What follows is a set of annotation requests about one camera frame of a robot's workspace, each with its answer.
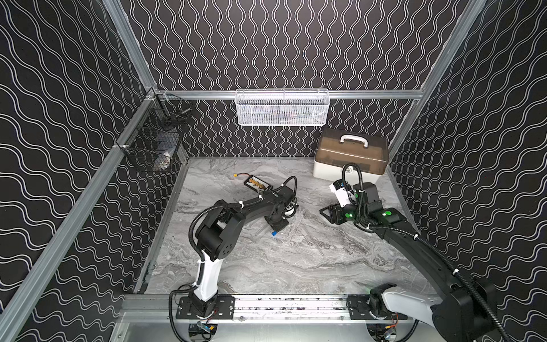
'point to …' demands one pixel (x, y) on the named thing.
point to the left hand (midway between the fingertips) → (277, 221)
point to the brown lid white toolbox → (335, 148)
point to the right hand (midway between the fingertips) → (327, 207)
